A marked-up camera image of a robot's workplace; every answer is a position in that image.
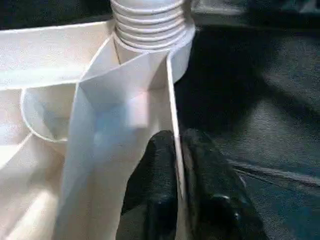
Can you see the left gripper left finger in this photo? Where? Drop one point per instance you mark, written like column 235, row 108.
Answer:
column 152, row 190

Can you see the white plastic table top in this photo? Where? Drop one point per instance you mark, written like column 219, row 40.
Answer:
column 50, row 150

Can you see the black mat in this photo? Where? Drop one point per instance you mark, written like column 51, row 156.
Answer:
column 250, row 112

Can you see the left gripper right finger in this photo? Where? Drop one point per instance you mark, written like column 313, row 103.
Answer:
column 215, row 200

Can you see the white plastic table leg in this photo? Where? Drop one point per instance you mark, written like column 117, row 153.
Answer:
column 150, row 22

